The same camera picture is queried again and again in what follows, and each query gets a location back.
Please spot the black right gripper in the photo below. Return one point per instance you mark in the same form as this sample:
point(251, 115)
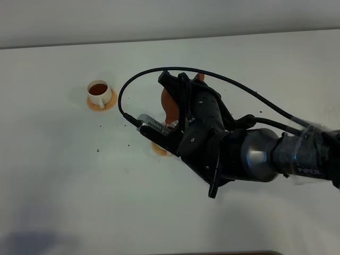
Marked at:
point(211, 145)

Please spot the brown clay teapot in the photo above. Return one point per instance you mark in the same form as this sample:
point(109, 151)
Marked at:
point(178, 95)

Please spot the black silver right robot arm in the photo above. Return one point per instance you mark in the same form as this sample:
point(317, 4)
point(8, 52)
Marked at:
point(271, 149)

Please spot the white teacup near centre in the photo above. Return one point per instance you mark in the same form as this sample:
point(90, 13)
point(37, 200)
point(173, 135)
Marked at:
point(172, 125)

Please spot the white teacup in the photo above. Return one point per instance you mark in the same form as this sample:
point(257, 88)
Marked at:
point(172, 125)
point(99, 93)

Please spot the orange coaster near centre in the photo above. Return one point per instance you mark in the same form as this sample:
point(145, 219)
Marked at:
point(160, 151)

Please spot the orange coaster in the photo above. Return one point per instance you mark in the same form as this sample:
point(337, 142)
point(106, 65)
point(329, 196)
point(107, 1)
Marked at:
point(107, 106)
point(160, 151)

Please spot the white teacup far left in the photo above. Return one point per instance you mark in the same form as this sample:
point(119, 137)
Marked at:
point(99, 93)

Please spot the orange coaster far left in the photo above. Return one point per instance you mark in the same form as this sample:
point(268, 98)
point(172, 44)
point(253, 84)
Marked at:
point(107, 106)

